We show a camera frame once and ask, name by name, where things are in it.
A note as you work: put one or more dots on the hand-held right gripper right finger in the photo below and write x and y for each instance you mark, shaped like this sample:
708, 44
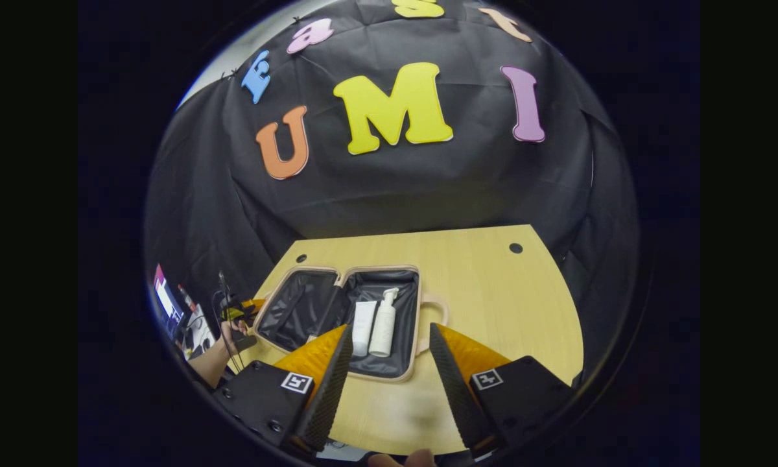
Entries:
457, 395

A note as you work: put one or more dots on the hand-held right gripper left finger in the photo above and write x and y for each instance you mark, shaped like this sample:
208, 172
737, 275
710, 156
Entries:
327, 395

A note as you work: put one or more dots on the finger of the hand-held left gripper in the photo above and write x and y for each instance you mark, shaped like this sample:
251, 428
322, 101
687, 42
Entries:
254, 305

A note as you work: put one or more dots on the white squeeze tube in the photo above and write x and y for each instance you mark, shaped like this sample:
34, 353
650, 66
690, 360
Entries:
364, 327

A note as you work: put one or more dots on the white spray bottle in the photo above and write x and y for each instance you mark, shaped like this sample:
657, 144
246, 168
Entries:
384, 327

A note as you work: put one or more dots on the white side desk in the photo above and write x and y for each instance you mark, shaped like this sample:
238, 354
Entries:
201, 334

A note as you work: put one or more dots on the red white bottle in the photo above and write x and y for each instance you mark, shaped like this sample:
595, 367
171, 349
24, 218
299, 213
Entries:
186, 297

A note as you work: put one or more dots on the computer monitor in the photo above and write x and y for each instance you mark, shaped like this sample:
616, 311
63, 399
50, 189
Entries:
167, 301

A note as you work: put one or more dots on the black backdrop cloth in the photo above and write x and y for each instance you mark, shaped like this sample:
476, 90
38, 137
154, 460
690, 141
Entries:
395, 188

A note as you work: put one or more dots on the row of black cloth clips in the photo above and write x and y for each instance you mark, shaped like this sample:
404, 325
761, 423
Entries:
295, 19

